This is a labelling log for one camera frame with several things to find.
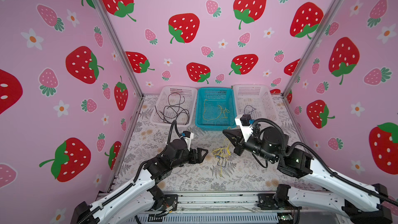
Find right white plastic basket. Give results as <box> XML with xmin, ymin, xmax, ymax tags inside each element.
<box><xmin>232</xmin><ymin>85</ymin><xmax>278</xmax><ymax>122</ymax></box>

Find long yellow cable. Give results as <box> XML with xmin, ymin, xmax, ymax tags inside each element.
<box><xmin>201</xmin><ymin>99</ymin><xmax>223</xmax><ymax>122</ymax></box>

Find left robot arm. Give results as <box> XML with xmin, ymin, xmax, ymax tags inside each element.
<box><xmin>71</xmin><ymin>138</ymin><xmax>208</xmax><ymax>224</ymax></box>

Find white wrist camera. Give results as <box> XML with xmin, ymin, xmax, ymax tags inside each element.
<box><xmin>181</xmin><ymin>131</ymin><xmax>194</xmax><ymax>151</ymax></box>
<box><xmin>235</xmin><ymin>114</ymin><xmax>254</xmax><ymax>142</ymax></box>

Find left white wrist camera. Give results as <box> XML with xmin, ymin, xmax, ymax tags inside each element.
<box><xmin>181</xmin><ymin>131</ymin><xmax>194</xmax><ymax>151</ymax></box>

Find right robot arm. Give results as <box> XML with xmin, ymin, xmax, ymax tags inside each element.
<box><xmin>223</xmin><ymin>127</ymin><xmax>393</xmax><ymax>224</ymax></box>

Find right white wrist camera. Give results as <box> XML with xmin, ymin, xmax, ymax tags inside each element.
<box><xmin>235</xmin><ymin>114</ymin><xmax>254</xmax><ymax>142</ymax></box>

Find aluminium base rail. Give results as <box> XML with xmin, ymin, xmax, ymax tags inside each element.
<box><xmin>93</xmin><ymin>191</ymin><xmax>343</xmax><ymax>224</ymax></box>

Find left white plastic basket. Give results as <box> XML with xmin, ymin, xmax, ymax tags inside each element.
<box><xmin>150</xmin><ymin>86</ymin><xmax>198</xmax><ymax>128</ymax></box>

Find white plastic basket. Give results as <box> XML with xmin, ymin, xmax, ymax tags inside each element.
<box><xmin>232</xmin><ymin>85</ymin><xmax>278</xmax><ymax>122</ymax></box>
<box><xmin>150</xmin><ymin>86</ymin><xmax>198</xmax><ymax>128</ymax></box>

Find yellow blue black cables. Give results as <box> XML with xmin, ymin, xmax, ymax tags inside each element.
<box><xmin>211</xmin><ymin>142</ymin><xmax>232</xmax><ymax>178</ymax></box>

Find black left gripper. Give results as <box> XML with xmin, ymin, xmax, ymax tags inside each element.
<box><xmin>171</xmin><ymin>147</ymin><xmax>208</xmax><ymax>171</ymax></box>

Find teal plastic basket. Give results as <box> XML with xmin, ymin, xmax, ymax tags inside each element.
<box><xmin>195</xmin><ymin>87</ymin><xmax>237</xmax><ymax>131</ymax></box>

